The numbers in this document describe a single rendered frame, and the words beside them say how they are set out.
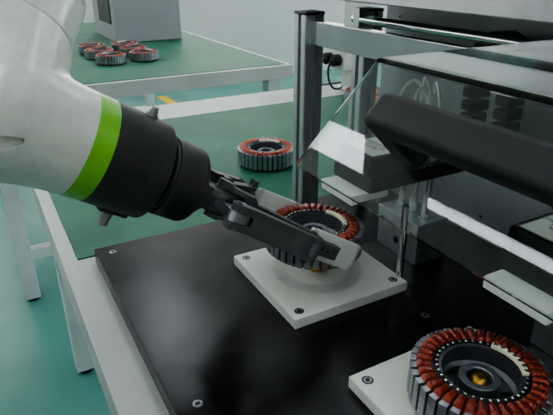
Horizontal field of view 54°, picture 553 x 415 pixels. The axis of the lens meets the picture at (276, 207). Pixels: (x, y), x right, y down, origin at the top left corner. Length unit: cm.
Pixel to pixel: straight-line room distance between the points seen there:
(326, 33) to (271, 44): 495
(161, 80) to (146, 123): 144
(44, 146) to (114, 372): 25
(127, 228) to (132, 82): 109
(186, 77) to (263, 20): 371
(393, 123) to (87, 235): 65
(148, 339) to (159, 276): 12
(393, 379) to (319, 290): 15
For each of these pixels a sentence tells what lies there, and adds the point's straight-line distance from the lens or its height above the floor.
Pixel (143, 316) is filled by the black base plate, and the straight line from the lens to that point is 60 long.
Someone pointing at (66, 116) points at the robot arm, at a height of 101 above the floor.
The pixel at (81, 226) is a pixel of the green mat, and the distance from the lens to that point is 86.
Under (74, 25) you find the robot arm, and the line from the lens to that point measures 51.
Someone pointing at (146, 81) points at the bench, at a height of 74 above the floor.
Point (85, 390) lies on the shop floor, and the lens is 171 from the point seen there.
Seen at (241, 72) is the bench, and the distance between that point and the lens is 201.
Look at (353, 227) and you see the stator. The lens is 61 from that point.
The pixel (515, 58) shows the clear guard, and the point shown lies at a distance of 35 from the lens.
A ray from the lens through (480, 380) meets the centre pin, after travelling 49.
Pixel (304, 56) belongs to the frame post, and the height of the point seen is 100.
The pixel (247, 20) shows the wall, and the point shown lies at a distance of 552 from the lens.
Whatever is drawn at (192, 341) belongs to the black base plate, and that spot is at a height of 77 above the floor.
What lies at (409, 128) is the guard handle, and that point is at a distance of 23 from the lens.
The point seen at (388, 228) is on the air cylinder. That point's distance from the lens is 72.
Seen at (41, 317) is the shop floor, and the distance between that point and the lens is 204.
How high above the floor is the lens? 112
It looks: 25 degrees down
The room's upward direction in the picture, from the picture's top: straight up
